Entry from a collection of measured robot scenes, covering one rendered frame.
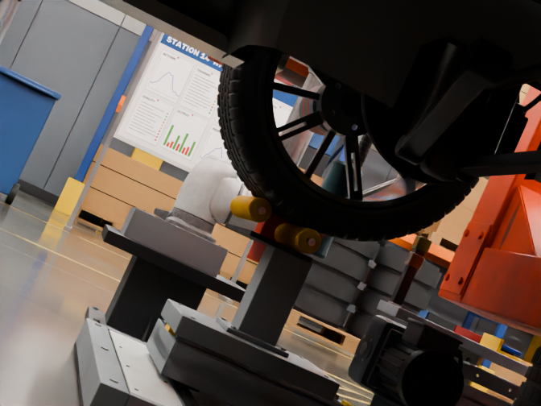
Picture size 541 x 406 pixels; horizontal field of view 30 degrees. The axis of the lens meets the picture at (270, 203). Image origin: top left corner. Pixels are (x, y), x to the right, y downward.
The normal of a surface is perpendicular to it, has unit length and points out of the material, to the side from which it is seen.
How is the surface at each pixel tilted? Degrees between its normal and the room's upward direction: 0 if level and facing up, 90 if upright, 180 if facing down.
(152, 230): 90
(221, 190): 83
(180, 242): 90
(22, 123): 90
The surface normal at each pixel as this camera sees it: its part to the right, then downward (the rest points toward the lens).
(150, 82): 0.18, 0.02
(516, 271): -0.88, -0.42
